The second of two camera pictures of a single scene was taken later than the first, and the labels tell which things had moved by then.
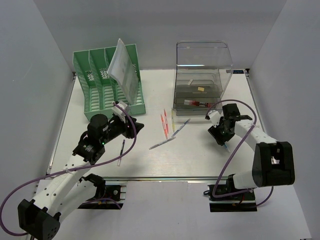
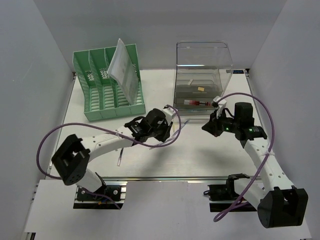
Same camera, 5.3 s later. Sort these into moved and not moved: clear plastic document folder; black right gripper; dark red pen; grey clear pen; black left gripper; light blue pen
Moved: black left gripper; black right gripper
Not moved: light blue pen; dark red pen; clear plastic document folder; grey clear pen
